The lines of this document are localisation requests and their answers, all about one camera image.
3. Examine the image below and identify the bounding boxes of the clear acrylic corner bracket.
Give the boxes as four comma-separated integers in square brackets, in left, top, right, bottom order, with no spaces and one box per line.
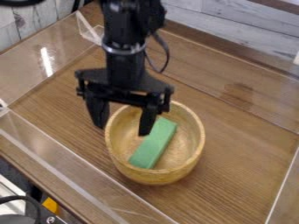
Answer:
[75,11,104,46]

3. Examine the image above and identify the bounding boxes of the black cable bottom left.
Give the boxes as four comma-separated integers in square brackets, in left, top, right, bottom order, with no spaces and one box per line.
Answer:
[0,195,43,224]

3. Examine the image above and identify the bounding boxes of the yellow and black device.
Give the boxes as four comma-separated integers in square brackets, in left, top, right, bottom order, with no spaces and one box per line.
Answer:
[24,196,76,224]

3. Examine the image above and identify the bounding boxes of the brown wooden bowl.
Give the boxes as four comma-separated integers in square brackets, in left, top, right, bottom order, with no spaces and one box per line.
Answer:
[106,101,206,186]

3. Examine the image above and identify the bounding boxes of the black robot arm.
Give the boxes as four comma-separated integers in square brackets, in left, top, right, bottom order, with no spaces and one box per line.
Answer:
[75,0,174,136]

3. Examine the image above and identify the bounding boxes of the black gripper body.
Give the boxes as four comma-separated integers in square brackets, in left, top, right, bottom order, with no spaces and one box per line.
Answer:
[75,52,174,114]

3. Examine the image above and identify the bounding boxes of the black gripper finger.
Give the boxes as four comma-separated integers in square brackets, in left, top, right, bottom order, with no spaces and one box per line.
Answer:
[138,104,158,136]
[87,97,110,129]

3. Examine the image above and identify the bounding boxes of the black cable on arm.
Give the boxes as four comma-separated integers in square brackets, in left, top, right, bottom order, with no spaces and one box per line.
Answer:
[144,30,172,74]

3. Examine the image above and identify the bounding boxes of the green rectangular block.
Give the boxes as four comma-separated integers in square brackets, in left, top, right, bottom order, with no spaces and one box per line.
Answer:
[128,117,178,169]

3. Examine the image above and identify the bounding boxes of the clear acrylic tray wall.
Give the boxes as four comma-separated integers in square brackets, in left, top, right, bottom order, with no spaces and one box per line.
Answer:
[0,105,179,224]

